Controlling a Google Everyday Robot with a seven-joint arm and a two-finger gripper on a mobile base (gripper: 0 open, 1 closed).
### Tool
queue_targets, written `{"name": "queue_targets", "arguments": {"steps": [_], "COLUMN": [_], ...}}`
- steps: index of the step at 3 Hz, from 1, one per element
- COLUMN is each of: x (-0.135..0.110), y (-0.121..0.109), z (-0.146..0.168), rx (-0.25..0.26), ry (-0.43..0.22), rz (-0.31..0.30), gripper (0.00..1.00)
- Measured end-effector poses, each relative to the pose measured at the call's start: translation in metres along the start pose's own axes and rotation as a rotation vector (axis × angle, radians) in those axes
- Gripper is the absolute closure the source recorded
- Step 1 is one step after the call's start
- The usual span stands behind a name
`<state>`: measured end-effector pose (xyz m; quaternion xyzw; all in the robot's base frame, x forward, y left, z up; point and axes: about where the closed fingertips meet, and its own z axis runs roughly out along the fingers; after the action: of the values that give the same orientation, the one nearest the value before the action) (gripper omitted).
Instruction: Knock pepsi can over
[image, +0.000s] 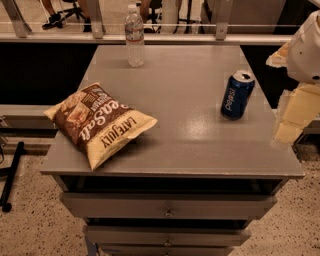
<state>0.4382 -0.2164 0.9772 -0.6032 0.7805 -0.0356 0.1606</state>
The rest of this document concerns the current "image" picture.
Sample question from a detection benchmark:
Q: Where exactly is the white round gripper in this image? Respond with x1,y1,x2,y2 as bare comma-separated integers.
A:
266,11,320,144

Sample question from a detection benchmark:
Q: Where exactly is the blue pepsi can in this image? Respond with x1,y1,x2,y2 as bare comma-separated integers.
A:
221,70,255,120

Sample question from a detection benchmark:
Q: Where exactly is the grey drawer cabinet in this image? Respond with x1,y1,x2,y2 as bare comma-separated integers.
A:
41,45,303,256

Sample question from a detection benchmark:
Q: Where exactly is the clear plastic water bottle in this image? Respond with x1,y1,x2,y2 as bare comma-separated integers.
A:
125,4,144,68

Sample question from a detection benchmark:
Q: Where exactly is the brown yellow chip bag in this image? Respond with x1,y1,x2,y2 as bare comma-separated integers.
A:
44,83,157,170

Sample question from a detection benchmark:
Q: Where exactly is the grey drawer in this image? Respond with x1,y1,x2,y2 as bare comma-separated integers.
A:
61,193,277,220
85,226,251,247

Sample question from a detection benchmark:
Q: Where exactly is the black office chair base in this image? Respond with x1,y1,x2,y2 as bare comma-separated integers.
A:
58,0,85,21

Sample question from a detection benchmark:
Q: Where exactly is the black shoe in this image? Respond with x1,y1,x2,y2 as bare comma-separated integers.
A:
42,14,62,30

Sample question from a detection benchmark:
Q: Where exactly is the top grey drawer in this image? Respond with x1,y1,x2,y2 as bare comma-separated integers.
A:
61,193,277,220

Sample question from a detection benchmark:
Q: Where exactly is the metal railing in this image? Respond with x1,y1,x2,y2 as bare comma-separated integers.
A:
0,0,292,45

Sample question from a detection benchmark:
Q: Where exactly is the black stand leg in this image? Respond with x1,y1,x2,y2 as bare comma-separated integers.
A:
0,142,26,213

